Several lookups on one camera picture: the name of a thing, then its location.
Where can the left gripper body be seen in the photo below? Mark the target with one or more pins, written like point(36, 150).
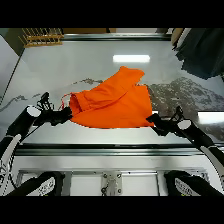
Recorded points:
point(60, 116)

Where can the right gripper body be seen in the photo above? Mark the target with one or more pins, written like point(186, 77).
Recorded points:
point(159, 124)

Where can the orange shorts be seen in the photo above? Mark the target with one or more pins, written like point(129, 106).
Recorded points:
point(115, 103)

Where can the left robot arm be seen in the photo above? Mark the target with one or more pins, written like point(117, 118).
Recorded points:
point(15, 128)

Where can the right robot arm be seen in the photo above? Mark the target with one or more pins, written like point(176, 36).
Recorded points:
point(196, 133)

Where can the wooden rack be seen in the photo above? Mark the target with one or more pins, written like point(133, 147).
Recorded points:
point(41, 36)

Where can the dark grey garment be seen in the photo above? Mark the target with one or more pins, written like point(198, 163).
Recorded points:
point(203, 51)

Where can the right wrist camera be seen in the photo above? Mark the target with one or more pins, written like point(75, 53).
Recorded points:
point(176, 115)

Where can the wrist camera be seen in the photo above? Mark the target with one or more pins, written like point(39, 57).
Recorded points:
point(44, 101)
point(176, 115)

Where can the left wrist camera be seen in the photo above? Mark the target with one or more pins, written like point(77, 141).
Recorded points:
point(44, 101)

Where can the silver frame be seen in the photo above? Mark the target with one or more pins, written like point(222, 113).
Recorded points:
point(113, 166)

